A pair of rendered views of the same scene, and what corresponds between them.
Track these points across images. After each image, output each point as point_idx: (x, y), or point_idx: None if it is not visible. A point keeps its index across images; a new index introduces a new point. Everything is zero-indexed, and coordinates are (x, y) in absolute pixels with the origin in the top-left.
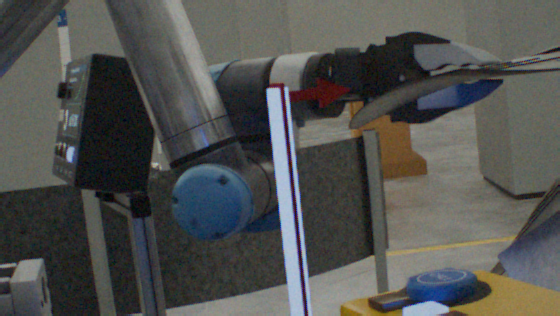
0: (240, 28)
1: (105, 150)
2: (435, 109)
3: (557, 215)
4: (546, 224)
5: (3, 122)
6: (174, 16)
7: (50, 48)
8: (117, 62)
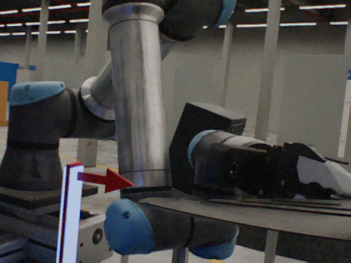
0: None
1: (180, 164)
2: None
3: None
4: None
5: (303, 124)
6: (141, 90)
7: (340, 90)
8: (200, 111)
